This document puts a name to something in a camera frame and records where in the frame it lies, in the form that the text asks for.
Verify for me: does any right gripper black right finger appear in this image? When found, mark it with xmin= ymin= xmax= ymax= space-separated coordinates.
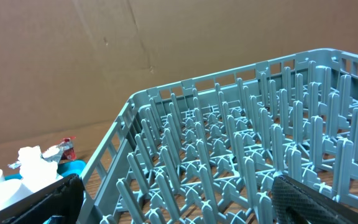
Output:
xmin=272 ymin=175 xmax=358 ymax=224

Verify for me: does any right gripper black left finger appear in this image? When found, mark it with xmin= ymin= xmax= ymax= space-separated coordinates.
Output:
xmin=0 ymin=174 xmax=85 ymax=224

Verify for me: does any white round plate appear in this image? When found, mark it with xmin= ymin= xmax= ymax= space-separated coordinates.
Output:
xmin=0 ymin=179 xmax=32 ymax=210

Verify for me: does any grey plastic dishwasher rack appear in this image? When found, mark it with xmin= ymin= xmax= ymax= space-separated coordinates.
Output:
xmin=78 ymin=49 xmax=358 ymax=223

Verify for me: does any teal plastic serving tray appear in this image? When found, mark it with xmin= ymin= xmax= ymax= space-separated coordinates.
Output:
xmin=5 ymin=160 xmax=86 ymax=180

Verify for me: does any crumpled white paper napkin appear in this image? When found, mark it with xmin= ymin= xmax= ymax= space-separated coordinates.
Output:
xmin=18 ymin=146 xmax=62 ymax=193

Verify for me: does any red silver snack wrapper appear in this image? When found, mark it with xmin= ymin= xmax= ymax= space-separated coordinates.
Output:
xmin=7 ymin=138 xmax=76 ymax=169

